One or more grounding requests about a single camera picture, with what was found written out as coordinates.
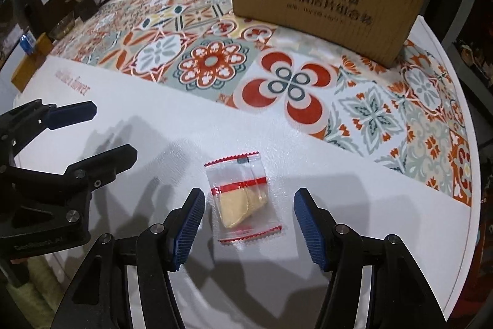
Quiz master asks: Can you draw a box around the clear packet with biscuit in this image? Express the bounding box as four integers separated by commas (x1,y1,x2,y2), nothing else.
204,151,283,245

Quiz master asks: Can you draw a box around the patterned tile tablecloth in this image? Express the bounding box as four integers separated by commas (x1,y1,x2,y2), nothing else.
15,0,480,328

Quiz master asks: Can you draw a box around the glass bowl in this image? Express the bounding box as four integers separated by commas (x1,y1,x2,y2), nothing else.
48,11,75,41

